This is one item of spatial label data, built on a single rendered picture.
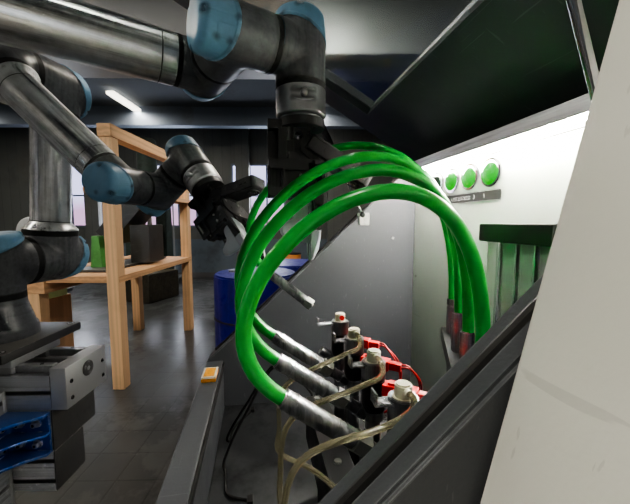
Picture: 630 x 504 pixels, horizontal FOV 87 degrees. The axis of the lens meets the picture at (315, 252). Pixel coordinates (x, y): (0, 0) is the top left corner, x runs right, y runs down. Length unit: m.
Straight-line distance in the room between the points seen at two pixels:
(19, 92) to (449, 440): 0.89
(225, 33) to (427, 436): 0.46
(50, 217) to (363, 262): 0.79
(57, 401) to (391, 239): 0.83
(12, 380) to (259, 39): 0.81
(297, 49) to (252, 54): 0.06
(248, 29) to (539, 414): 0.48
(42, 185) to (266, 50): 0.70
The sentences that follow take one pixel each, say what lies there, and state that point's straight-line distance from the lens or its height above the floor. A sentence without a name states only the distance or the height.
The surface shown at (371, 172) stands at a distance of 0.37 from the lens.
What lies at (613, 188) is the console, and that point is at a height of 1.31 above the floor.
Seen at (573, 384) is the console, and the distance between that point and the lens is 0.21.
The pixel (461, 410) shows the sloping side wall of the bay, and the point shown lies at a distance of 0.24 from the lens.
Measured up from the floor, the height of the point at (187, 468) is 0.95.
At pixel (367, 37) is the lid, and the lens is 0.70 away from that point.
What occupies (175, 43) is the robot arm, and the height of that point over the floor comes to 1.55.
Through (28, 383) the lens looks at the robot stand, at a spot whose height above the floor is 0.96.
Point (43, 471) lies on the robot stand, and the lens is 1.01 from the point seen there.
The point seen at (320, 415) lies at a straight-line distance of 0.32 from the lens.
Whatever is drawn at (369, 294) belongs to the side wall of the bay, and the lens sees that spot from 0.90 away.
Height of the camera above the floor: 1.29
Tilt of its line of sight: 5 degrees down
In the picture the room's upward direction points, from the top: straight up
